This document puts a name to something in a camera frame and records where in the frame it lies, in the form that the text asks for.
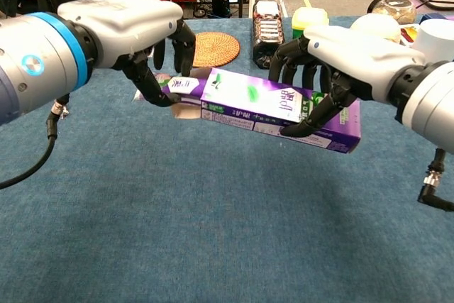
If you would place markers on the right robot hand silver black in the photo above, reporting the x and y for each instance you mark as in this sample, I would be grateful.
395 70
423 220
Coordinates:
354 61

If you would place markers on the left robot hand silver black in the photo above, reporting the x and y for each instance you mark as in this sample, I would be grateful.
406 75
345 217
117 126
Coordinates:
127 22

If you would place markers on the purple carton box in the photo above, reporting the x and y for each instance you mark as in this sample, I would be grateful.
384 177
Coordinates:
255 100

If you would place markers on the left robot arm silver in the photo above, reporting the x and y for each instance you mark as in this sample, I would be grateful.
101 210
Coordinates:
39 65

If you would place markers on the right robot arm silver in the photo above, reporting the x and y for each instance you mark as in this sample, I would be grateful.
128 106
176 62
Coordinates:
431 104

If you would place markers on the red white snack packet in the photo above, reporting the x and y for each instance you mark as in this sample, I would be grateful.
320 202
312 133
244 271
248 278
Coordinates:
408 35

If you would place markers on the blue purple box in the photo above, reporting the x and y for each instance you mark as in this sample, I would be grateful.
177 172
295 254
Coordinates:
434 16

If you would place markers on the black box device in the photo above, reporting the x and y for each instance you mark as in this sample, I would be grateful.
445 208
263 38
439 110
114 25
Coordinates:
220 5

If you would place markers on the white bowl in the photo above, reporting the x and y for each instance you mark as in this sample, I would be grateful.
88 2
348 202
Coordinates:
377 26

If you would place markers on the yellow green lidded container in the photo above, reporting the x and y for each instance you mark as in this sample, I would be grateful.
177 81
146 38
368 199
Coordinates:
308 17

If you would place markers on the glass jar with grains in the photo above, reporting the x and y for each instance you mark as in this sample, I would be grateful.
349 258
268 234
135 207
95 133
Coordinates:
393 8

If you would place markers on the white plastic cup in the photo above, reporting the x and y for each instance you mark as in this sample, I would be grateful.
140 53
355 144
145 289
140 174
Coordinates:
436 40

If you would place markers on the dark sauce bottle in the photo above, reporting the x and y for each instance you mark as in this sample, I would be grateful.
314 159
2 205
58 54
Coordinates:
268 30

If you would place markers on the round woven coaster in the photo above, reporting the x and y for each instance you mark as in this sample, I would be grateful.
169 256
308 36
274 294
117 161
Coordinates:
220 49

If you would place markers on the blue table cloth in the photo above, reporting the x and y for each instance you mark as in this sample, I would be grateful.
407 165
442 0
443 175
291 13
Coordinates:
213 210

